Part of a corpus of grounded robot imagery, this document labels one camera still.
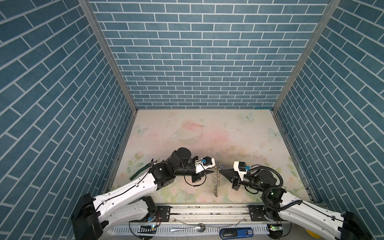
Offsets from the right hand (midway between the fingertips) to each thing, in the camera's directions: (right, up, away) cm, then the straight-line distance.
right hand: (219, 170), depth 69 cm
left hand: (-4, 0, 0) cm, 4 cm away
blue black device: (+2, -26, -5) cm, 27 cm away
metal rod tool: (-9, -27, 0) cm, 28 cm away
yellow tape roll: (+33, -19, -15) cm, 40 cm away
